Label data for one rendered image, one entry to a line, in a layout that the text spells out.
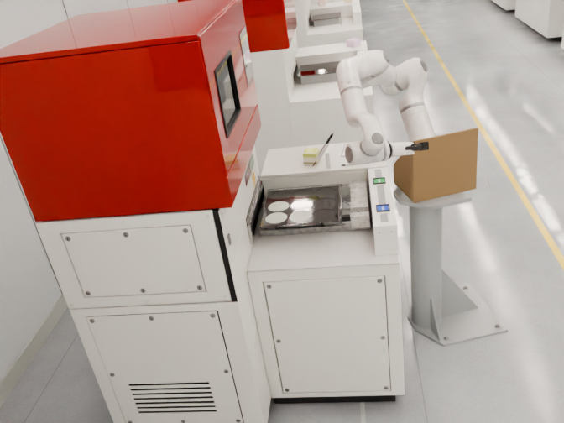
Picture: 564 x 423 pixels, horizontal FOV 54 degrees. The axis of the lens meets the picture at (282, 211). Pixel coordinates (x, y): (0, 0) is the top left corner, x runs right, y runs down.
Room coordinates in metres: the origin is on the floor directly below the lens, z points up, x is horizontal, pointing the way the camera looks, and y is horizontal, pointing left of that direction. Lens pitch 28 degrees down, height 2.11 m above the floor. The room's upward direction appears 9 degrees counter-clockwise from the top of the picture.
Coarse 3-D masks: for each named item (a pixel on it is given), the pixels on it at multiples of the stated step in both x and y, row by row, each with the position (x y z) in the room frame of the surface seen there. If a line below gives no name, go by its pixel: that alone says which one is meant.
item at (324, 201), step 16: (272, 192) 2.46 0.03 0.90; (288, 192) 2.44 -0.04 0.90; (304, 192) 2.41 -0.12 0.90; (320, 192) 2.39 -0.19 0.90; (336, 192) 2.36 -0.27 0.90; (288, 208) 2.27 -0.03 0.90; (304, 208) 2.25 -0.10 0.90; (320, 208) 2.23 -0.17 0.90; (336, 208) 2.20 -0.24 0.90; (272, 224) 2.15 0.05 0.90
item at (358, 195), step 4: (356, 188) 2.41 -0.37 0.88; (360, 188) 2.40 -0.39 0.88; (364, 188) 2.40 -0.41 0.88; (352, 192) 2.37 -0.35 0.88; (356, 192) 2.37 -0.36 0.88; (360, 192) 2.36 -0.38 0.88; (364, 192) 2.35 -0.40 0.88; (352, 196) 2.33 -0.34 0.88; (356, 196) 2.33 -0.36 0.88; (360, 196) 2.32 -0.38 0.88; (364, 196) 2.31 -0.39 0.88; (352, 200) 2.30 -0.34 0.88; (356, 200) 2.29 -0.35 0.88; (360, 200) 2.29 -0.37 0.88; (364, 200) 2.28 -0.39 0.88; (352, 224) 2.09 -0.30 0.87; (356, 224) 2.09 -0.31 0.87; (360, 224) 2.08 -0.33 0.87; (364, 224) 2.08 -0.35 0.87; (368, 224) 2.08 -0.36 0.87
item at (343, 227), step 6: (282, 228) 2.18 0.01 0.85; (288, 228) 2.18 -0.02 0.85; (294, 228) 2.17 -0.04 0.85; (300, 228) 2.16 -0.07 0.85; (306, 228) 2.16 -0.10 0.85; (312, 228) 2.15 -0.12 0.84; (318, 228) 2.15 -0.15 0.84; (324, 228) 2.14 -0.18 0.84; (330, 228) 2.14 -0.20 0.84; (336, 228) 2.14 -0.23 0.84; (342, 228) 2.13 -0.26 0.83; (348, 228) 2.13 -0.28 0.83; (354, 228) 2.12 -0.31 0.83; (360, 228) 2.12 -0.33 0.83; (366, 228) 2.11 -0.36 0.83; (264, 234) 2.19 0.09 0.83; (270, 234) 2.18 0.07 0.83; (276, 234) 2.18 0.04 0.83; (282, 234) 2.18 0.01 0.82; (288, 234) 2.17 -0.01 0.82
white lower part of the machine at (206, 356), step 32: (96, 320) 1.83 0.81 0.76; (128, 320) 1.81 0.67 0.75; (160, 320) 1.79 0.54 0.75; (192, 320) 1.77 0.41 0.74; (224, 320) 1.75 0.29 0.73; (96, 352) 1.84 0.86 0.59; (128, 352) 1.82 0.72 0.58; (160, 352) 1.79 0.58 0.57; (192, 352) 1.77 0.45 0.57; (224, 352) 1.75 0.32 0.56; (256, 352) 1.84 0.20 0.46; (128, 384) 1.83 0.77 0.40; (160, 384) 1.81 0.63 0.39; (192, 384) 1.78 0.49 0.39; (224, 384) 1.76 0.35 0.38; (256, 384) 1.74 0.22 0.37; (128, 416) 1.83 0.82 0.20; (160, 416) 1.81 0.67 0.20; (192, 416) 1.78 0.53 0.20; (224, 416) 1.76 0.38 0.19; (256, 416) 1.74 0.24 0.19
